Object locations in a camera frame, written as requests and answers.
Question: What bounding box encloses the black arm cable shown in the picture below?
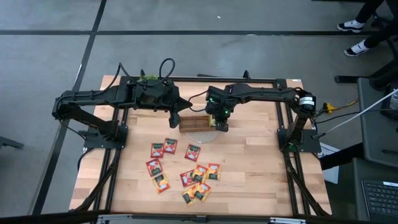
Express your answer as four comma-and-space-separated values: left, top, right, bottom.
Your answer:
93, 62, 147, 96

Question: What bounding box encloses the wooden tea organizer box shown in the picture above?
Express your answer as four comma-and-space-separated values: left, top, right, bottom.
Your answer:
178, 114, 216, 134

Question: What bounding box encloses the gray side desk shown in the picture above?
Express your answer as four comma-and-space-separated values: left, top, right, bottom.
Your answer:
356, 77, 398, 169

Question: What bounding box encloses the gray floor object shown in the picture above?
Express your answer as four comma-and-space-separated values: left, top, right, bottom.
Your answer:
0, 136, 25, 150

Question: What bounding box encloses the red strawberry tea packet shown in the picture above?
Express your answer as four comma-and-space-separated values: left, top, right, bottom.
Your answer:
146, 158, 164, 177
184, 144, 201, 162
150, 142, 165, 159
179, 169, 196, 189
162, 138, 178, 155

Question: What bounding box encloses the green plant in white pot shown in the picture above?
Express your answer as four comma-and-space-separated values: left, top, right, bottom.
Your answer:
136, 73, 160, 81

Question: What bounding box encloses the black cable loop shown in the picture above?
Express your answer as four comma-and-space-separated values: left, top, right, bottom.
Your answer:
158, 57, 176, 82

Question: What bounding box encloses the silver metal bracket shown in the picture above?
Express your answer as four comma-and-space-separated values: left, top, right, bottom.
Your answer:
96, 213, 137, 224
269, 217, 307, 224

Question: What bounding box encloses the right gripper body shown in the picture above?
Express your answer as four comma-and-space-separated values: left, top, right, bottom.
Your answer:
205, 96, 233, 123

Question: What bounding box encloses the black chair base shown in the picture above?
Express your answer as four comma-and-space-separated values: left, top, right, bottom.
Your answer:
334, 57, 398, 91

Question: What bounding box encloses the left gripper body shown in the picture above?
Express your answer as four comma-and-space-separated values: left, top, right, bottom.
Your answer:
160, 86, 193, 113

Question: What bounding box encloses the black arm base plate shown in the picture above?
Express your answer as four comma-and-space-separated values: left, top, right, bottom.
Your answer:
277, 128, 322, 154
83, 124, 129, 149

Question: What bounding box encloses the black floor cable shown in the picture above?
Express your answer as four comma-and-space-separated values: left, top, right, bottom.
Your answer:
313, 108, 398, 124

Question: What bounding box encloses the white paper sheet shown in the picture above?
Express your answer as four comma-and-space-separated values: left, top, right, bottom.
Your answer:
319, 142, 340, 184

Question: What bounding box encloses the round woven placemat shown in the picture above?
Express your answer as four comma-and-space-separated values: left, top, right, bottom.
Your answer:
185, 130, 218, 144

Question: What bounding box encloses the person's white shoe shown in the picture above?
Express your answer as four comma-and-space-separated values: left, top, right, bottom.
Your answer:
343, 39, 371, 57
336, 19, 366, 34

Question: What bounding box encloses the black table frame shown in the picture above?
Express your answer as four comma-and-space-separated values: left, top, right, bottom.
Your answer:
74, 75, 332, 218

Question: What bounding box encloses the person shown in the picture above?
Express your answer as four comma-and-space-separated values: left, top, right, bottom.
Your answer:
354, 0, 398, 49

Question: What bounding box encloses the laptop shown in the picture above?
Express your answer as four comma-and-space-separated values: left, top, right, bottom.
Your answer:
360, 179, 398, 224

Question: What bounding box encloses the yellow extension cord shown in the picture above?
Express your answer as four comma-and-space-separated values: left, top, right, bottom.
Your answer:
322, 98, 360, 114

